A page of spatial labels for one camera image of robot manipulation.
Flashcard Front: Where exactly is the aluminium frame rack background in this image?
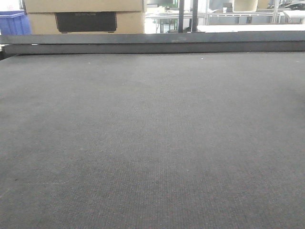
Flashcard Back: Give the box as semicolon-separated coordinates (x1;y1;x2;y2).
205;0;288;25

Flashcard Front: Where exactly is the black vertical post left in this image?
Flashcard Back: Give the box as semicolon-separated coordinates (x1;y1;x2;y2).
178;0;184;33

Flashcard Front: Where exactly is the lower cardboard box black window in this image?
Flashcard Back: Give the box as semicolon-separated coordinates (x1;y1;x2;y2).
27;11;145;35

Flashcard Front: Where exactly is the beige plastic bin background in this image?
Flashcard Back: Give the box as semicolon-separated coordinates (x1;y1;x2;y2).
232;0;258;12

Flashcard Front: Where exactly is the dark grey shelf rail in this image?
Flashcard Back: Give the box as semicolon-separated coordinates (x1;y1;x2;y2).
0;31;305;54

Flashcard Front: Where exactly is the upper cardboard box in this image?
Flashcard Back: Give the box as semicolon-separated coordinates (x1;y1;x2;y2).
24;0;146;13

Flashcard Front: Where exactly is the black vertical post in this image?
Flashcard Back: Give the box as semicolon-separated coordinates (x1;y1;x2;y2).
178;0;184;33
191;0;198;32

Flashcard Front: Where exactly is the blue plastic crate background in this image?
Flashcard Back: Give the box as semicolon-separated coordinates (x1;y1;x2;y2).
0;10;31;35

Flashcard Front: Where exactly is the white background table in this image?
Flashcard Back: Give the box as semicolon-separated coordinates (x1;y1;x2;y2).
197;24;305;33

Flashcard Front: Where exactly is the black vertical post right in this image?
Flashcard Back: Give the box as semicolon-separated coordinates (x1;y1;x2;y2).
191;0;198;32

